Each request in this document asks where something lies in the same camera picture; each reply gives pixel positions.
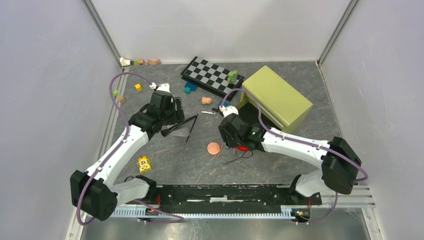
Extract round peach powder puff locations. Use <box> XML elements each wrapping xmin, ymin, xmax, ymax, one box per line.
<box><xmin>207</xmin><ymin>142</ymin><xmax>221</xmax><ymax>155</ymax></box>

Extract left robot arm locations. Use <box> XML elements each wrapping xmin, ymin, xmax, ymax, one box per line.
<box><xmin>70</xmin><ymin>83</ymin><xmax>176</xmax><ymax>226</ymax></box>

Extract large black powder brush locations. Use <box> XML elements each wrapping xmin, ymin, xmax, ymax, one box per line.
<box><xmin>160</xmin><ymin>115</ymin><xmax>196</xmax><ymax>137</ymax></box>

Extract black white chessboard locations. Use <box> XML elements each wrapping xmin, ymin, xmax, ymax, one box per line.
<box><xmin>180</xmin><ymin>56</ymin><xmax>245</xmax><ymax>101</ymax></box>

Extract small silver white tube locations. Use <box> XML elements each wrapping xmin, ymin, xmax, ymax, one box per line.
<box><xmin>201</xmin><ymin>111</ymin><xmax>215</xmax><ymax>115</ymax></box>

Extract wooden blocks in corner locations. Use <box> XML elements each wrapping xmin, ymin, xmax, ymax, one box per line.
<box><xmin>119</xmin><ymin>57</ymin><xmax>162</xmax><ymax>68</ymax></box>

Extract green toy figure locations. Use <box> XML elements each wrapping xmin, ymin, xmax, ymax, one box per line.
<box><xmin>227</xmin><ymin>70</ymin><xmax>238</xmax><ymax>85</ymax></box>

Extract red toy magnet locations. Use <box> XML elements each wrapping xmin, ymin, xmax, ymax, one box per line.
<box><xmin>236</xmin><ymin>145</ymin><xmax>252</xmax><ymax>152</ymax></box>

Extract blue red toy brick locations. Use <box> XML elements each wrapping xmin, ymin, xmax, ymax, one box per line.
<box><xmin>218</xmin><ymin>101</ymin><xmax>231</xmax><ymax>110</ymax></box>

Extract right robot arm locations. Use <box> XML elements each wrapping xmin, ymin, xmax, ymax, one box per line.
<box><xmin>218</xmin><ymin>105</ymin><xmax>361</xmax><ymax>204</ymax></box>

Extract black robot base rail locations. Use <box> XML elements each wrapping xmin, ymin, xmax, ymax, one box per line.
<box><xmin>142</xmin><ymin>184</ymin><xmax>322</xmax><ymax>214</ymax></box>

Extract green drawer cabinet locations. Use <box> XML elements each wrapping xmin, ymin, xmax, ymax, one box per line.
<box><xmin>236</xmin><ymin>65</ymin><xmax>313</xmax><ymax>133</ymax></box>

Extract clear plastic wrapper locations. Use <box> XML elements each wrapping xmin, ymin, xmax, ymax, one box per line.
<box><xmin>169</xmin><ymin>127</ymin><xmax>190</xmax><ymax>137</ymax></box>

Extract yellow number toy block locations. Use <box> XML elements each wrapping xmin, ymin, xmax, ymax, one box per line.
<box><xmin>137</xmin><ymin>156</ymin><xmax>152</xmax><ymax>174</ymax></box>

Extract small wooden cube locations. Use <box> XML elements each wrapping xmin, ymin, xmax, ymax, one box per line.
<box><xmin>116</xmin><ymin>95</ymin><xmax>126</xmax><ymax>104</ymax></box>

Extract thin pink lip pencil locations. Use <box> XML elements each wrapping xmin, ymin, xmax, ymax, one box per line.
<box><xmin>216</xmin><ymin>143</ymin><xmax>225</xmax><ymax>159</ymax></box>

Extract teal toy block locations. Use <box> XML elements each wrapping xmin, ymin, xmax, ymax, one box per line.
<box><xmin>184</xmin><ymin>87</ymin><xmax>192</xmax><ymax>94</ymax></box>

